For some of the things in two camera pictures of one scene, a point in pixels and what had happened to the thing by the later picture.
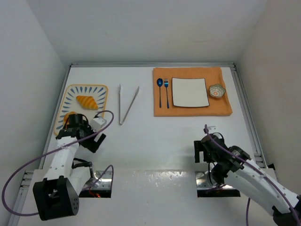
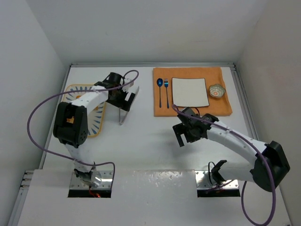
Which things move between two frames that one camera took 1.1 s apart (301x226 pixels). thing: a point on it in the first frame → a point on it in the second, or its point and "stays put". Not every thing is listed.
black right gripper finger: (197, 157) → (181, 139)
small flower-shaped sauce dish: (217, 91) stays put
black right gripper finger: (205, 156) → (190, 137)
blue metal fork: (166, 84) stays put
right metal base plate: (205, 189) stays put
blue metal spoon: (159, 83) stays put
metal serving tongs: (130, 106) stays put
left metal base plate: (102, 188) stays put
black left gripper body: (93, 143) → (122, 103)
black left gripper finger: (100, 140) → (130, 98)
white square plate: (190, 92) stays put
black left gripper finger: (93, 146) → (123, 105)
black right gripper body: (198, 151) → (181, 127)
